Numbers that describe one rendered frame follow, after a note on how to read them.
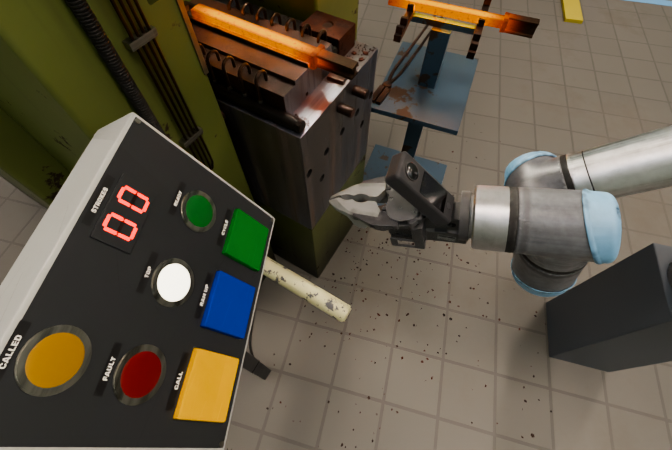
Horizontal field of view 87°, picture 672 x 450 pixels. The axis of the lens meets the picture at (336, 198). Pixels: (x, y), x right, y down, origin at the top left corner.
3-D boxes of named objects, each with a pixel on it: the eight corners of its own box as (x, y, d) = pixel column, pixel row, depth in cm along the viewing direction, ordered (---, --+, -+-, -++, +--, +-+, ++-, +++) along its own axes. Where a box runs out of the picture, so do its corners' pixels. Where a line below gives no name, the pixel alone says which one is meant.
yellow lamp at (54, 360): (103, 349, 34) (74, 340, 30) (60, 396, 32) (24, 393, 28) (81, 331, 35) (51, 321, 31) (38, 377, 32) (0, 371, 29)
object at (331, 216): (359, 214, 173) (366, 153, 133) (318, 279, 155) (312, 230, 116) (267, 168, 188) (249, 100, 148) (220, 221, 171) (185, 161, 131)
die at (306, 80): (332, 70, 90) (331, 40, 83) (287, 118, 81) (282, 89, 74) (207, 22, 102) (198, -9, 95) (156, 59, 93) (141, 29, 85)
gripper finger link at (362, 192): (337, 215, 60) (390, 220, 57) (327, 195, 56) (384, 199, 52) (342, 201, 62) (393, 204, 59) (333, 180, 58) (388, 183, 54)
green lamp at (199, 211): (223, 211, 50) (214, 195, 47) (201, 236, 48) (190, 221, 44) (207, 202, 51) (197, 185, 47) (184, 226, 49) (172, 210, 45)
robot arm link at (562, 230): (607, 279, 45) (638, 245, 38) (501, 266, 50) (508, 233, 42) (600, 217, 50) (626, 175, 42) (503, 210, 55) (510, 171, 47)
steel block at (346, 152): (366, 153, 133) (378, 47, 95) (311, 230, 115) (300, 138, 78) (249, 100, 148) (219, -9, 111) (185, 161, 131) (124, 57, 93)
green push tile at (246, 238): (269, 229, 59) (238, 207, 54) (260, 271, 55) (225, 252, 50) (261, 230, 60) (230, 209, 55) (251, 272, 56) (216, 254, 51)
